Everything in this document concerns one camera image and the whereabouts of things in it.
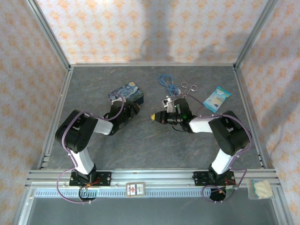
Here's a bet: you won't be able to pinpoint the starry night print tin box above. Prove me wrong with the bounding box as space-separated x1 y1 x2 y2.
108 81 145 106

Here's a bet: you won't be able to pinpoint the metal forceps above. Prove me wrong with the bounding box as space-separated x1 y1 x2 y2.
180 82 197 95

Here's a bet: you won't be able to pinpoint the light blue wipes packet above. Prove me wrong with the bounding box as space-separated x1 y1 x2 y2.
202 86 232 113

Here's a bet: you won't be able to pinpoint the framed label card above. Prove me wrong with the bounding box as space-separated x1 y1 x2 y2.
126 182 146 198

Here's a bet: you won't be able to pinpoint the plastic bag with white contents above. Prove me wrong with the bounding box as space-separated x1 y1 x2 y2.
247 179 274 201

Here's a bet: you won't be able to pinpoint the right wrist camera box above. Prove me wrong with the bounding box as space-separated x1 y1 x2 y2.
162 98 175 112

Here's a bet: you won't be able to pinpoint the blue coiled cable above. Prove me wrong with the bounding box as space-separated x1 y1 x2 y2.
158 74 181 98

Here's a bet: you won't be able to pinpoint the long aluminium base rail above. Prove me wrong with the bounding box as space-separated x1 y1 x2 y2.
25 168 281 188

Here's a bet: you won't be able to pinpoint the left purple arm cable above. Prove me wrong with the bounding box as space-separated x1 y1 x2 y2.
56 93 127 205

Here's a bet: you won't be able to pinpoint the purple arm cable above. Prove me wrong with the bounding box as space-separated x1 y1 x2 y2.
187 93 253 203
56 93 127 205

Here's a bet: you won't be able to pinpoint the aluminium side rail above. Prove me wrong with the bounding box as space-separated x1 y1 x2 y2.
37 67 74 170
233 67 268 169

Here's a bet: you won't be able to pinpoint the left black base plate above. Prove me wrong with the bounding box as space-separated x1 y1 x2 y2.
69 171 112 187

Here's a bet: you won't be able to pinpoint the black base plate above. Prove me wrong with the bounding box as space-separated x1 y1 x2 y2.
69 171 112 187
193 171 235 187

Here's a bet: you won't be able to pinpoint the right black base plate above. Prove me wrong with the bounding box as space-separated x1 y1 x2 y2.
193 171 235 187

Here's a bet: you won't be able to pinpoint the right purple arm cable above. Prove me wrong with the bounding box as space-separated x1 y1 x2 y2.
187 93 253 203

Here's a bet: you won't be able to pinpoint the slotted grey cable duct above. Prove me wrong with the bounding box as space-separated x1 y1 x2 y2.
34 189 236 198

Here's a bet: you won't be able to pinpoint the aluminium frame post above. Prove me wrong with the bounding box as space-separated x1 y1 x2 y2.
234 0 280 68
25 0 71 71

